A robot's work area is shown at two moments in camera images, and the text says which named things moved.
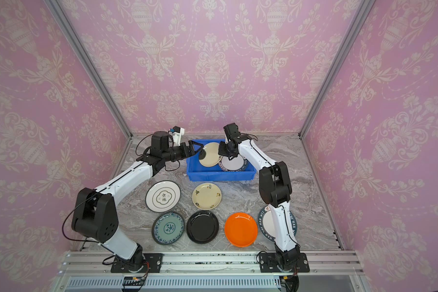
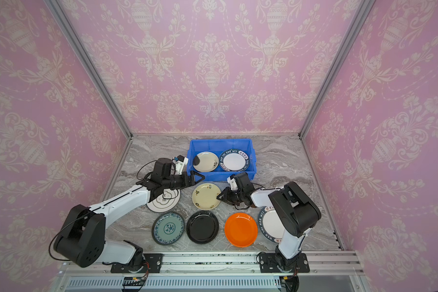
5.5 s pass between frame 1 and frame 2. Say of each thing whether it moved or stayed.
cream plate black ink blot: moved
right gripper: moved
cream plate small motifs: stayed
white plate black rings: stayed
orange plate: stayed
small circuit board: stayed
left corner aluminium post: stayed
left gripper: moved
